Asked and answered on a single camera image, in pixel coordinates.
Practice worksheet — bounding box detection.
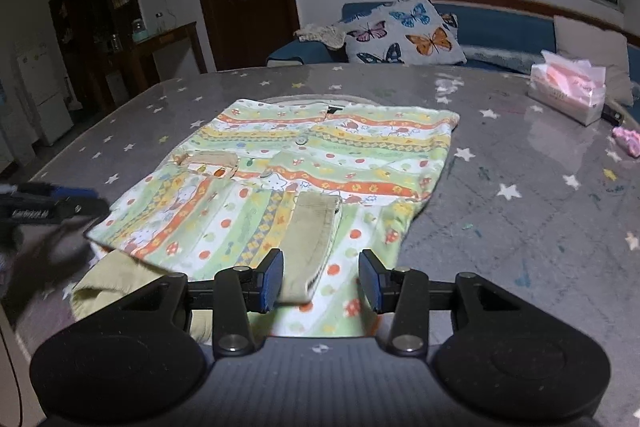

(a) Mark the wooden side table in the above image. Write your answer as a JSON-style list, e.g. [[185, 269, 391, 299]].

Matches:
[[107, 21, 208, 108]]

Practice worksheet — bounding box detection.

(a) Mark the patterned green children's shirt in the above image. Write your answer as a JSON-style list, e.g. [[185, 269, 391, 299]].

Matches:
[[70, 99, 461, 340]]

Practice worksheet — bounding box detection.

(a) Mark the dark wooden shelf cabinet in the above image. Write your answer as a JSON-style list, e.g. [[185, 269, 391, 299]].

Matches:
[[47, 0, 151, 112]]

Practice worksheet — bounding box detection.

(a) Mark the beige lace cloth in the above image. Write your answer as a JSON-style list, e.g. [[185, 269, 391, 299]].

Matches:
[[294, 23, 348, 50]]

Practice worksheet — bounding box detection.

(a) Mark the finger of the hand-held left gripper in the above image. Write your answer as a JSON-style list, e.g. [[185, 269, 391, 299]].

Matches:
[[52, 198, 111, 222], [15, 184, 99, 200]]

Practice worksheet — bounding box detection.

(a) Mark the grey pillow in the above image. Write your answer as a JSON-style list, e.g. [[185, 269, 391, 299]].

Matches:
[[552, 14, 633, 105]]

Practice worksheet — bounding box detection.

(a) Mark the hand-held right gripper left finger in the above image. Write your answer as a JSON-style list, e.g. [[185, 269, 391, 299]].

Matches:
[[85, 248, 286, 357]]

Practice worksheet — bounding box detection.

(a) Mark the pink tissue box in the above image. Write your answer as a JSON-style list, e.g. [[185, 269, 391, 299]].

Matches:
[[527, 49, 608, 126]]

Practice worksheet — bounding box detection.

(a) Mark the white refrigerator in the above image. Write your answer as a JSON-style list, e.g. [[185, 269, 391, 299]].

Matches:
[[15, 42, 75, 146]]

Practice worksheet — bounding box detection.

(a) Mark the pink hair scrunchie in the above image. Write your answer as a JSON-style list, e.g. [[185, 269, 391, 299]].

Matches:
[[612, 126, 640, 158]]

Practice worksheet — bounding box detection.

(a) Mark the grey star tablecloth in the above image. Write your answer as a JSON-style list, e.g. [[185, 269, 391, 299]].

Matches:
[[0, 63, 640, 427]]

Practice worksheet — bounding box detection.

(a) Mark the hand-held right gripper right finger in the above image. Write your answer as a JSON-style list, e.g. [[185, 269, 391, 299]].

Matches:
[[359, 248, 561, 357]]

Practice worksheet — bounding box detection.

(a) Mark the blue sofa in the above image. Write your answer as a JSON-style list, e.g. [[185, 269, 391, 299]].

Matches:
[[266, 2, 640, 88]]

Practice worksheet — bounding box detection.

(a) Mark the butterfly print pillow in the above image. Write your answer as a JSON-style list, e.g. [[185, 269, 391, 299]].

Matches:
[[344, 0, 467, 66]]

